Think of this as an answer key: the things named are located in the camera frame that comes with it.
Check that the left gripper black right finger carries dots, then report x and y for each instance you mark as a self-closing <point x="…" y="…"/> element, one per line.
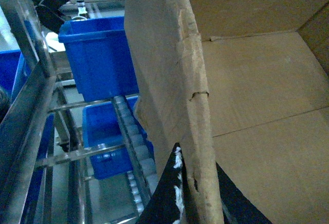
<point x="236" y="207"/>

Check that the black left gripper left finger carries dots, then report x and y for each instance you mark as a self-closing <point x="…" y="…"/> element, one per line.
<point x="171" y="201"/>

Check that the large cardboard box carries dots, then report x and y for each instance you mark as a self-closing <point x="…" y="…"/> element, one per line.
<point x="234" y="83"/>

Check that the metal roller shelf rack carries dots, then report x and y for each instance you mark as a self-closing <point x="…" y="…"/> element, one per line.
<point x="23" y="126"/>

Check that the blue plastic bin lower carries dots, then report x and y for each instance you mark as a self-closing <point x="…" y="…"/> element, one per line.
<point x="101" y="127"/>

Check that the blue plastic bin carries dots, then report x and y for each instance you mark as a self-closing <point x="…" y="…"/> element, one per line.
<point x="14" y="72"/>
<point x="99" y="57"/>
<point x="101" y="127"/>

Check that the blue plastic bin upper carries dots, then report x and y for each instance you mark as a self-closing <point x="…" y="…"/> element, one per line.
<point x="99" y="57"/>

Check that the blue plastic bin left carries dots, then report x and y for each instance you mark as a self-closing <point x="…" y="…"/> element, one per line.
<point x="14" y="72"/>

